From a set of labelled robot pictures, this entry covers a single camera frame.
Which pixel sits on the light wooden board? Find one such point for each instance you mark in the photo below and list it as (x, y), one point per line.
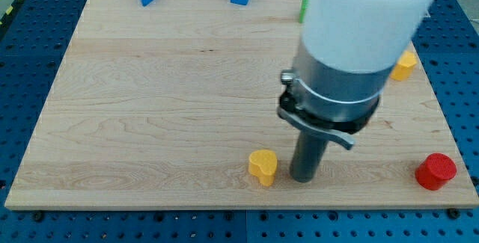
(159, 107)

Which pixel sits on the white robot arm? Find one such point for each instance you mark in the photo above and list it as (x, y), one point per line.
(345, 55)

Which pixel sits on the yellow hexagon block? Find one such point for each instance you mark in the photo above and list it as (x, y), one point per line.
(404, 66)

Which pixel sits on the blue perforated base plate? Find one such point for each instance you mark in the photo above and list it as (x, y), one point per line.
(35, 38)

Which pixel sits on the green star block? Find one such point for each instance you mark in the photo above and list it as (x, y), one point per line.
(302, 11)

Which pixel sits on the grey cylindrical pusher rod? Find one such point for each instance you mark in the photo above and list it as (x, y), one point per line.
(307, 156)

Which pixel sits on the yellow heart block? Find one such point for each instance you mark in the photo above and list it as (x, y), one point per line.
(263, 165)

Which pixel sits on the red cylinder block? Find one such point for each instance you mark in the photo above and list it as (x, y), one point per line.
(435, 171)

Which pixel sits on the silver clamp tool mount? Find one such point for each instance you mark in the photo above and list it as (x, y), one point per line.
(327, 103)

